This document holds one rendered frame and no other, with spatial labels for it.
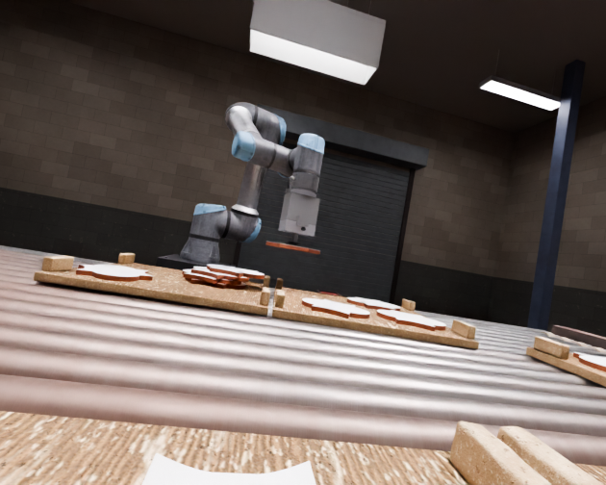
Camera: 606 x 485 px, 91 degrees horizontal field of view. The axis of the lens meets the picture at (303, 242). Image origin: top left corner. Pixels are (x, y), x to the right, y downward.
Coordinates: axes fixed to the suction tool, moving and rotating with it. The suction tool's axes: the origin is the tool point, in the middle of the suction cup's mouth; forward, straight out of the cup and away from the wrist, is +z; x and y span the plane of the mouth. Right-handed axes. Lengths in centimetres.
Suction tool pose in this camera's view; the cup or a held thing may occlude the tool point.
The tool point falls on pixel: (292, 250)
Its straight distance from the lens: 81.4
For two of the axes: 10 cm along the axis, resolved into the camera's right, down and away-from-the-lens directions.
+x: -3.5, -0.3, 9.4
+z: -1.7, 9.8, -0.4
